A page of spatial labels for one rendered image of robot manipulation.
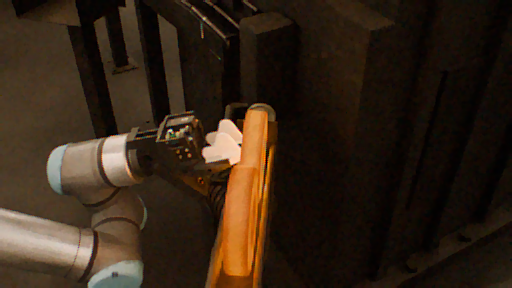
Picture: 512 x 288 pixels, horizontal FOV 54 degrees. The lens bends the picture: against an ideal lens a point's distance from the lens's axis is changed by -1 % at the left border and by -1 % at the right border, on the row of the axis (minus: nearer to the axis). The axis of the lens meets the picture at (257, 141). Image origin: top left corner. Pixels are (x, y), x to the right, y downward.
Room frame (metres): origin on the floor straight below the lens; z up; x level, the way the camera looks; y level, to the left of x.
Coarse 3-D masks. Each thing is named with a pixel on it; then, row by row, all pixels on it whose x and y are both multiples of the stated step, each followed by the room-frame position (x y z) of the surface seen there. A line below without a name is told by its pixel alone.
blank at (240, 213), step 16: (240, 176) 0.49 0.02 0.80; (256, 176) 0.53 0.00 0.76; (240, 192) 0.46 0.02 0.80; (256, 192) 0.53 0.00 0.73; (224, 208) 0.44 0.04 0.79; (240, 208) 0.44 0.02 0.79; (256, 208) 0.53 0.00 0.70; (224, 224) 0.43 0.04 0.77; (240, 224) 0.42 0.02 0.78; (224, 240) 0.41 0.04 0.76; (240, 240) 0.41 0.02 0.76; (224, 256) 0.41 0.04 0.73; (240, 256) 0.40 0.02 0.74; (240, 272) 0.40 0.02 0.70
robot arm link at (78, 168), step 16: (80, 144) 0.67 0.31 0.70; (96, 144) 0.66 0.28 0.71; (48, 160) 0.65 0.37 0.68; (64, 160) 0.64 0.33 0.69; (80, 160) 0.63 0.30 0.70; (96, 160) 0.63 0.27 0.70; (48, 176) 0.63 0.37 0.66; (64, 176) 0.62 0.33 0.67; (80, 176) 0.62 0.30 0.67; (96, 176) 0.61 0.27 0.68; (64, 192) 0.62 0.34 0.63; (80, 192) 0.62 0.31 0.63; (96, 192) 0.62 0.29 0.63; (112, 192) 0.64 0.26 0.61
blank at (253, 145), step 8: (248, 112) 0.66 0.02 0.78; (256, 112) 0.66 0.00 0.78; (264, 112) 0.66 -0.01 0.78; (248, 120) 0.63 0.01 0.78; (256, 120) 0.63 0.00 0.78; (264, 120) 0.63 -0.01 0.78; (248, 128) 0.62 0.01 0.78; (256, 128) 0.62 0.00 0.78; (264, 128) 0.62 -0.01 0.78; (248, 136) 0.60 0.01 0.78; (256, 136) 0.60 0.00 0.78; (264, 136) 0.63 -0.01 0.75; (248, 144) 0.59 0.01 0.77; (256, 144) 0.59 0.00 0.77; (264, 144) 0.67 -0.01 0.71; (248, 152) 0.58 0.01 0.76; (256, 152) 0.58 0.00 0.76; (264, 152) 0.66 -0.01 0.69; (240, 160) 0.57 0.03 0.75; (248, 160) 0.57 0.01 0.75; (256, 160) 0.57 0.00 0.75; (264, 160) 0.68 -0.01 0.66
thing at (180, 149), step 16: (192, 112) 0.68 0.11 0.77; (160, 128) 0.65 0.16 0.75; (176, 128) 0.65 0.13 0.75; (192, 128) 0.65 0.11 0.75; (128, 144) 0.63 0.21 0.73; (144, 144) 0.63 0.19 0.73; (160, 144) 0.61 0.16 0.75; (176, 144) 0.62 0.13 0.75; (192, 144) 0.62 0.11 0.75; (144, 160) 0.64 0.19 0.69; (160, 160) 0.63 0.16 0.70; (176, 160) 0.61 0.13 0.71; (192, 160) 0.62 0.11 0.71; (144, 176) 0.62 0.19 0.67
